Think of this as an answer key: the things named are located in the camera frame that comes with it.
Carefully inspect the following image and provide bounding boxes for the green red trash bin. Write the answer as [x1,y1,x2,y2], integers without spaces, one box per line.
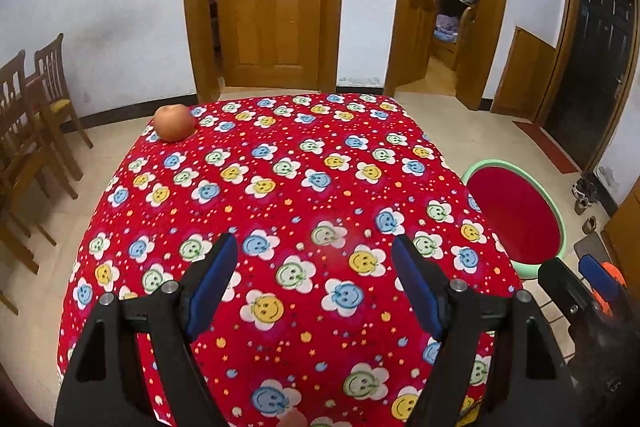
[462,159,566,280]

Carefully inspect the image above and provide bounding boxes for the orange plastic stool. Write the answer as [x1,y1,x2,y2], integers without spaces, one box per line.
[593,261,626,317]

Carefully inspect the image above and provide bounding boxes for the grey floor mat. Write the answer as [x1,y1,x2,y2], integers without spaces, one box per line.
[574,232,610,262]

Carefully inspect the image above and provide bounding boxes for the wooden side cabinet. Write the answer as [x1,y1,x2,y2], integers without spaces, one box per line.
[602,179,640,297]

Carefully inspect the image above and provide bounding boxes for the shoes by door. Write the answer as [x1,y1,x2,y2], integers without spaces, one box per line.
[572,176,598,235]

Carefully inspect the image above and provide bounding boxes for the red door mat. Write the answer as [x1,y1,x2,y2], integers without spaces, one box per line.
[513,121,579,174]

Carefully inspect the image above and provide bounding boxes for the dark entrance door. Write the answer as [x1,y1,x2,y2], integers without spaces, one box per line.
[535,0,639,172]

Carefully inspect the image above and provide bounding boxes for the red smiley flower tablecloth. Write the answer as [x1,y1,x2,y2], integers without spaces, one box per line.
[58,94,521,426]

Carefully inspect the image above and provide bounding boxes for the wooden chair at edge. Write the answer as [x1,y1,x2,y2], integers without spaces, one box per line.
[0,50,79,316]

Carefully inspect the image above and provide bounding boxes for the red apple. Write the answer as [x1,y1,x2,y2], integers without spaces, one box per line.
[152,104,195,143]

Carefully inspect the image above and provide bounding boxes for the bed with blue bedding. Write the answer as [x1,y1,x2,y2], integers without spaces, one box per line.
[432,0,477,70]

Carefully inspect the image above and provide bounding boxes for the low wooden wall cabinet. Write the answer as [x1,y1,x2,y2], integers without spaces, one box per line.
[491,26,555,121]

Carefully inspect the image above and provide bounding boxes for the wooden chair near wall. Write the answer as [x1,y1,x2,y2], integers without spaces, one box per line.
[34,32,93,181]

